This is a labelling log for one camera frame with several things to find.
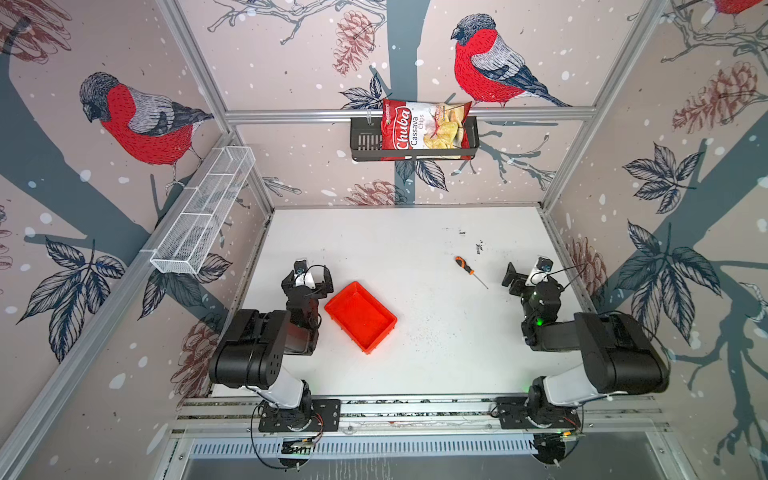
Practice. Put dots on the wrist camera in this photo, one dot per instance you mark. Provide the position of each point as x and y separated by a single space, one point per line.
302 275
540 271

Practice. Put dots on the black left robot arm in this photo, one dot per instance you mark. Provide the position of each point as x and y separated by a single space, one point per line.
250 356

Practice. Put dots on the aluminium front rail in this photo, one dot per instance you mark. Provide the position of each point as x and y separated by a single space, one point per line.
382 415

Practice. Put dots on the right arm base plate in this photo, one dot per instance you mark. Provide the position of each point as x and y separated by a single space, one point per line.
519 412

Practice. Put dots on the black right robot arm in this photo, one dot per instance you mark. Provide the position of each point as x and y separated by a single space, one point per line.
616 356

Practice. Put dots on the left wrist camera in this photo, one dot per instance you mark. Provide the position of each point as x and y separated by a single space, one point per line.
302 275

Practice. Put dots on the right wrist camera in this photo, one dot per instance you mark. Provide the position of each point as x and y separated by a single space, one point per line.
540 271

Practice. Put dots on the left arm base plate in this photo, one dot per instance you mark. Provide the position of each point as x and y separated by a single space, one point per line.
315 416

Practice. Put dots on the black wall basket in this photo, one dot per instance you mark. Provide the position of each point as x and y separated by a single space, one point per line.
369 143

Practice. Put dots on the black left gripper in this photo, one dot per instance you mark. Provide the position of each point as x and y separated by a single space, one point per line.
319 289

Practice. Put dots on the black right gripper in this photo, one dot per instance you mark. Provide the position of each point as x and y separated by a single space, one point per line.
518 283

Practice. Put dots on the orange black screwdriver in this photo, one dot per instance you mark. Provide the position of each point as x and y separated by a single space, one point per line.
464 265

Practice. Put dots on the red plastic bin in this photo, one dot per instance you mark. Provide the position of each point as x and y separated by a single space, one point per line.
361 316

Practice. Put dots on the red cassava chips bag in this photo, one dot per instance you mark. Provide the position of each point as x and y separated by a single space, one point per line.
441 121

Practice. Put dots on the white wire mesh basket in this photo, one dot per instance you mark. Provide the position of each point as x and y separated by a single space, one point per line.
194 231

